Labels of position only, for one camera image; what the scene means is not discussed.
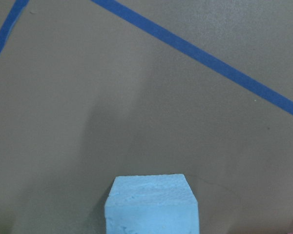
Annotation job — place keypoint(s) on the light blue foam block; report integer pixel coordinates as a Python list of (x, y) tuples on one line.
[(151, 204)]

